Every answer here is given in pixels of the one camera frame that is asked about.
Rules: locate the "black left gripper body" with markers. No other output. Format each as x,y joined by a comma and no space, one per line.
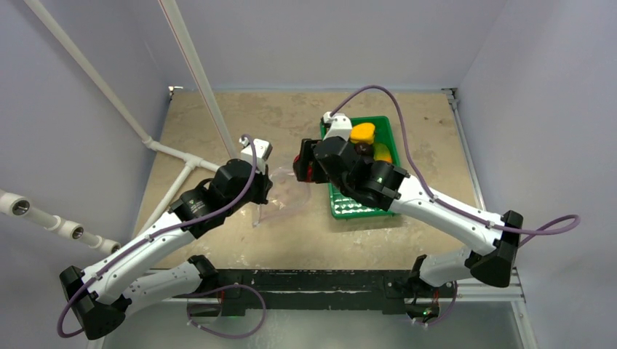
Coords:
256,193

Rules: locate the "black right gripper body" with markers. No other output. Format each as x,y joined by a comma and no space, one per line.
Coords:
303,162

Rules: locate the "clear pink zip top bag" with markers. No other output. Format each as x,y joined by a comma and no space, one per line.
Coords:
286,197

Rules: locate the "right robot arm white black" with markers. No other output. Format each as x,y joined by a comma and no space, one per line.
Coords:
488,253

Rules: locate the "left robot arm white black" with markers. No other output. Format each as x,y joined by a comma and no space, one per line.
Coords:
100,297

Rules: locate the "yellow toy bell pepper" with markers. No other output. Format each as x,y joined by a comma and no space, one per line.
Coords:
363,133

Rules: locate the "orange green toy mango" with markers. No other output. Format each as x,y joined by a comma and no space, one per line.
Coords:
381,153

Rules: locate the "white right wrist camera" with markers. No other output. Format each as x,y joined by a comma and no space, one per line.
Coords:
337,125

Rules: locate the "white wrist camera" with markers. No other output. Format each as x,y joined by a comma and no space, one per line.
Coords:
337,125
259,149

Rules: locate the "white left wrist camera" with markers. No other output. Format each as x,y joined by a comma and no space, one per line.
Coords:
259,149

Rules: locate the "white pvc pipe frame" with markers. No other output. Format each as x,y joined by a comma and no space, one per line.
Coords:
81,92

